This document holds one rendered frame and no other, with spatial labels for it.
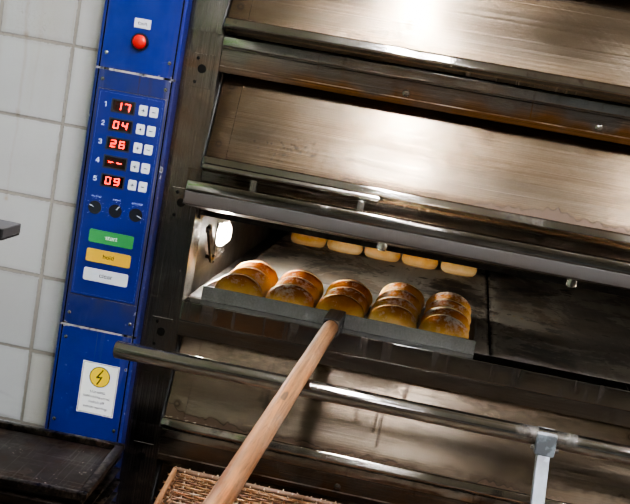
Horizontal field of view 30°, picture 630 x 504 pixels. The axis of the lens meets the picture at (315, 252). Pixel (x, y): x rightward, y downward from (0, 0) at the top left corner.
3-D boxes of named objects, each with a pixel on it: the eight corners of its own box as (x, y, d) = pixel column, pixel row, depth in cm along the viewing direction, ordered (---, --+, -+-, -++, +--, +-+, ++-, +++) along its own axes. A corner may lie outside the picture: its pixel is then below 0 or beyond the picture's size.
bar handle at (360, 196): (197, 192, 219) (198, 193, 220) (373, 226, 215) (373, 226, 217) (203, 161, 219) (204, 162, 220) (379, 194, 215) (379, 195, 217)
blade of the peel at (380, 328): (473, 354, 231) (476, 341, 230) (200, 299, 238) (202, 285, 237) (477, 315, 266) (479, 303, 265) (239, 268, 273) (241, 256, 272)
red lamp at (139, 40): (130, 49, 225) (135, 17, 224) (147, 52, 225) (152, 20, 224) (128, 49, 223) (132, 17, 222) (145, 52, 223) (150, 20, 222)
